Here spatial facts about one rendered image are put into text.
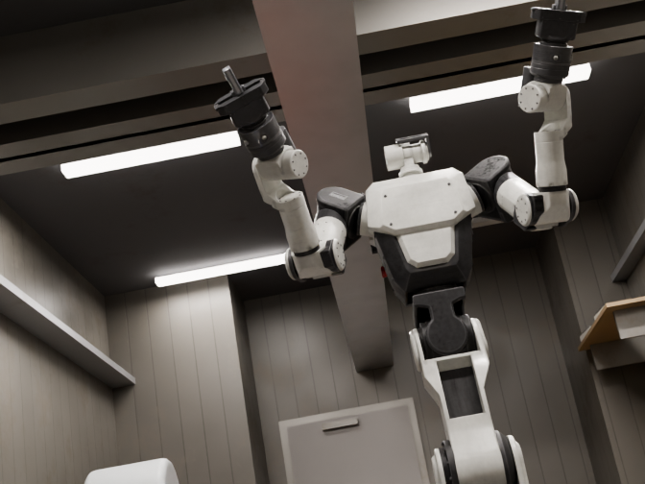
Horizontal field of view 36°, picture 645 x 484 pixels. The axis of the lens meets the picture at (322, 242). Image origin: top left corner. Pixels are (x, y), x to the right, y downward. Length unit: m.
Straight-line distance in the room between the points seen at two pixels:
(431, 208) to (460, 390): 0.46
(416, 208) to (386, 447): 7.30
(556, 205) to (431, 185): 0.34
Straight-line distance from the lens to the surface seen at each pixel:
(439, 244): 2.46
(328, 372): 9.90
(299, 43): 4.10
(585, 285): 9.10
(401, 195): 2.50
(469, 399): 2.37
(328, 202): 2.54
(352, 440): 9.71
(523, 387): 9.89
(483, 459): 2.25
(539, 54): 2.31
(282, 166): 2.20
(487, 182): 2.55
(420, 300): 2.44
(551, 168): 2.32
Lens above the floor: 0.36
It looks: 20 degrees up
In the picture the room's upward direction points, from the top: 10 degrees counter-clockwise
